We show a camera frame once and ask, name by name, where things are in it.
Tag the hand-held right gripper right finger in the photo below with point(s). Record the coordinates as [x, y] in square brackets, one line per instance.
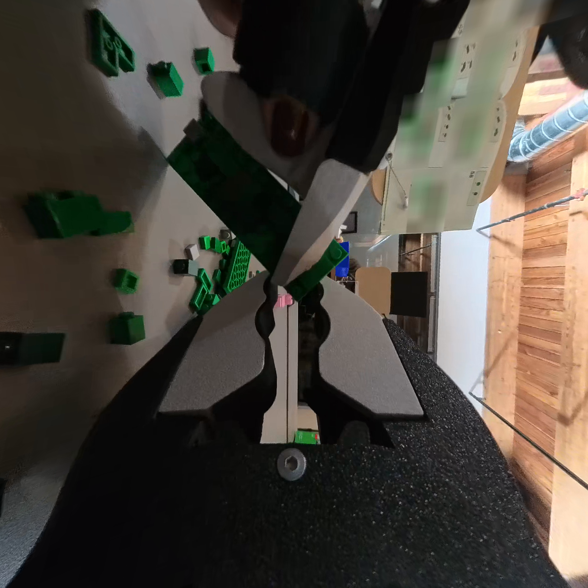
[367, 363]

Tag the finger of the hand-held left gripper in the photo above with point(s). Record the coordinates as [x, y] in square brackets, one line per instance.
[321, 206]

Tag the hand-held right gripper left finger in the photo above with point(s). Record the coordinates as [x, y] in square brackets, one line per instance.
[216, 358]

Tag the long green brick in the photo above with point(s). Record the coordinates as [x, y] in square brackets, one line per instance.
[321, 268]

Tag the green brick baseplate assembly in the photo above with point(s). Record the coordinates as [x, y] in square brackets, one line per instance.
[229, 183]

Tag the grey desk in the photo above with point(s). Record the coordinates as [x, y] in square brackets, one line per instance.
[69, 138]

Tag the person's left hand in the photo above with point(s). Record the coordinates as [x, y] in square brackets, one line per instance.
[287, 128]

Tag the black framed screen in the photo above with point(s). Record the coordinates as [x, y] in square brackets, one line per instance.
[350, 222]

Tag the small blue storage bin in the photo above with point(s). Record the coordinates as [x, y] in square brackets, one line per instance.
[342, 271]

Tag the tan rounded board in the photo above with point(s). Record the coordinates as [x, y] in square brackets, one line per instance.
[374, 289]

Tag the black rectangular board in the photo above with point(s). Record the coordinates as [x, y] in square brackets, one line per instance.
[409, 294]

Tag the pink brick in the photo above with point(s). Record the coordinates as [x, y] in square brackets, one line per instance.
[285, 301]

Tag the green studded plate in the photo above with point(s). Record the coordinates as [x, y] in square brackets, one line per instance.
[236, 266]

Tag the scattered small toy bricks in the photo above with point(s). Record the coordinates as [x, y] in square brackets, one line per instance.
[126, 328]

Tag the green L-shaped plate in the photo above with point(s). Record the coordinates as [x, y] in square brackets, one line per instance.
[108, 46]

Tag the silver ventilation duct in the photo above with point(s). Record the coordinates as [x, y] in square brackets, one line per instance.
[551, 128]

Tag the thin black ceiling rail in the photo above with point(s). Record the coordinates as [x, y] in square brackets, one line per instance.
[528, 212]
[528, 440]

